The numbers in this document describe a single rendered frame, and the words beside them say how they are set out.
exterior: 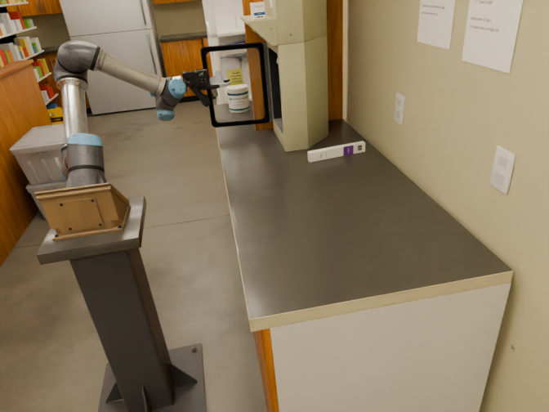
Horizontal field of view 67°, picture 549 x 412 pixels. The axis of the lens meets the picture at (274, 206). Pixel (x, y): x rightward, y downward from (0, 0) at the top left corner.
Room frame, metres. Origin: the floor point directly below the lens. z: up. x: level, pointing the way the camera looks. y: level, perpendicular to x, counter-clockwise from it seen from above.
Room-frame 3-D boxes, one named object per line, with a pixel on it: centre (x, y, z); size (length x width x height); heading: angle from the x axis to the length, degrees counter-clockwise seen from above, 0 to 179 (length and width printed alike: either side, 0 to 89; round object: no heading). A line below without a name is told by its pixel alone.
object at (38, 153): (3.40, 1.83, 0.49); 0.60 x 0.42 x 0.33; 8
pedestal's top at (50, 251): (1.31, 0.64, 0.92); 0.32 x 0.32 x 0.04; 9
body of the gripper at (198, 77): (1.95, 0.30, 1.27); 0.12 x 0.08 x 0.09; 97
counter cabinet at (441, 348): (1.81, -0.14, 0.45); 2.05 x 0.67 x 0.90; 8
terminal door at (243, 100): (2.13, 0.14, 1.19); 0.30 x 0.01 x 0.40; 90
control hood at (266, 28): (1.97, 0.01, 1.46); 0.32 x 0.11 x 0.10; 8
